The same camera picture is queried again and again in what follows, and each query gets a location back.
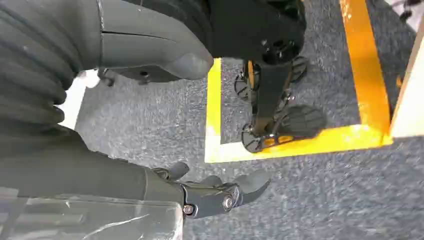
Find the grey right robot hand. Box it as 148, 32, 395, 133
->
0, 0, 273, 240

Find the white floor panel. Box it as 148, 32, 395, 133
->
57, 68, 101, 131

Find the ribbed grey right arm sleeve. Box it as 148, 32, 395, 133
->
0, 0, 102, 135

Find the black robot leg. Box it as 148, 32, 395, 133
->
125, 0, 307, 135

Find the pale wooden board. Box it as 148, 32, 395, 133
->
389, 19, 424, 139

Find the black cable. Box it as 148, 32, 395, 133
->
398, 0, 423, 21

